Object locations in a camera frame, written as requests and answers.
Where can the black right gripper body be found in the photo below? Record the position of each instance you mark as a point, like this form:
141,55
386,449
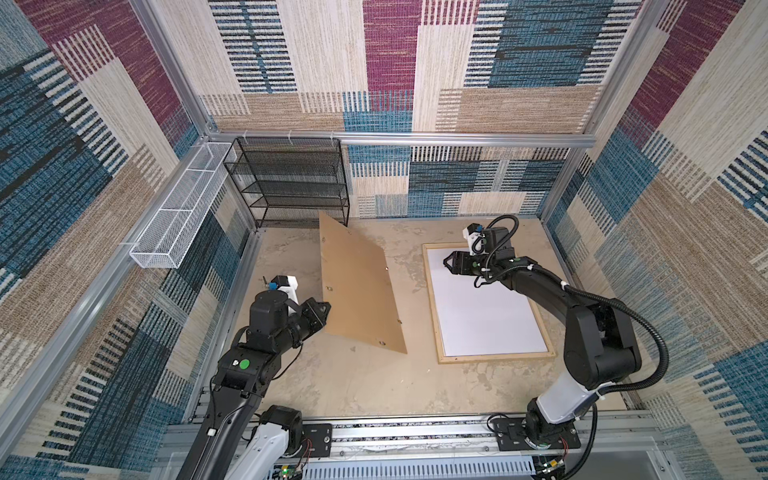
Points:
470,265

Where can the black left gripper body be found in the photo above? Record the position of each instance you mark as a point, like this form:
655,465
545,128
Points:
303,323

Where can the brown cardboard backing board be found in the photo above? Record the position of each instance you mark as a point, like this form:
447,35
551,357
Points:
357,285

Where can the autumn forest photo print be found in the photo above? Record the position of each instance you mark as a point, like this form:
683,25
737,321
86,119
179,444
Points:
486,312

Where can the light wooden picture frame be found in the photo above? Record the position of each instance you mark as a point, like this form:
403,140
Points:
438,359

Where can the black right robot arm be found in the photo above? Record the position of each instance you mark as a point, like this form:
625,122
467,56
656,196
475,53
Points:
599,350

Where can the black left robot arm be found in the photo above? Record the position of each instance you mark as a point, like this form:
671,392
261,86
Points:
244,373

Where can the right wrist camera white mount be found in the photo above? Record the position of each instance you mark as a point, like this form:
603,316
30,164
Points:
474,235

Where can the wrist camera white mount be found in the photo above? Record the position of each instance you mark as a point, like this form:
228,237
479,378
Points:
286,283
474,235

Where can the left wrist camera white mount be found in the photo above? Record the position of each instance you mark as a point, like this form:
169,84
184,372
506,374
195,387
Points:
286,283

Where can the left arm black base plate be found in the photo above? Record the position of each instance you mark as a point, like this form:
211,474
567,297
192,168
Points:
316,440

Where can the black wire mesh shelf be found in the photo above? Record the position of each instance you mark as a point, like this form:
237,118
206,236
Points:
290,183

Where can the white wire mesh basket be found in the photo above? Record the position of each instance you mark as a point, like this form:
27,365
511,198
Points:
167,238

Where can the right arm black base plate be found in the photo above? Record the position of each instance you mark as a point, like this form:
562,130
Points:
510,434

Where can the aluminium mounting rail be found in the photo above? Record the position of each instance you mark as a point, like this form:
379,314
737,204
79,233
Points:
615,445

